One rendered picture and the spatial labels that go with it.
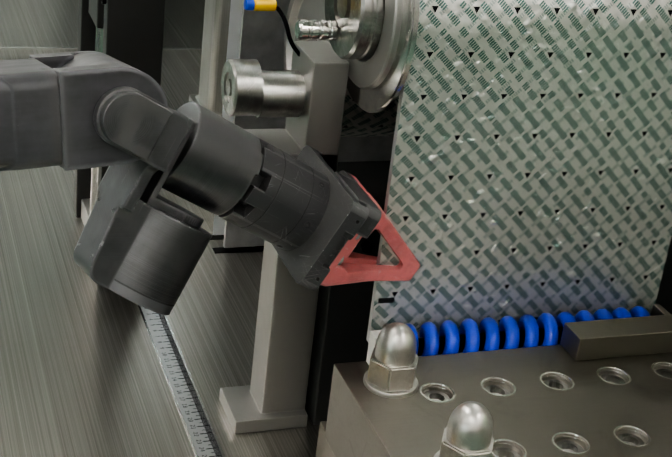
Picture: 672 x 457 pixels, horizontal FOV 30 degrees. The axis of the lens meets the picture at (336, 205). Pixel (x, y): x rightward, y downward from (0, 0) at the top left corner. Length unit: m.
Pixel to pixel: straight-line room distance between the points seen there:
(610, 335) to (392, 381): 0.18
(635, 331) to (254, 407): 0.30
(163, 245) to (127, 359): 0.32
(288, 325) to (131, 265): 0.22
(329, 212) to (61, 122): 0.18
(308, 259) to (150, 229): 0.10
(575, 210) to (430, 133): 0.14
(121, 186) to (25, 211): 0.57
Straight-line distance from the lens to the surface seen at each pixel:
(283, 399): 1.00
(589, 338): 0.90
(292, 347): 0.98
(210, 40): 1.60
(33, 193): 1.38
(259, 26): 1.19
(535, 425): 0.82
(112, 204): 0.77
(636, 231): 0.96
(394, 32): 0.81
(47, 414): 1.02
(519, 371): 0.88
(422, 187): 0.85
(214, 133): 0.77
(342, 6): 0.85
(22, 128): 0.72
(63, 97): 0.73
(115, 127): 0.72
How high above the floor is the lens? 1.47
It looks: 24 degrees down
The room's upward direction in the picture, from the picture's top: 7 degrees clockwise
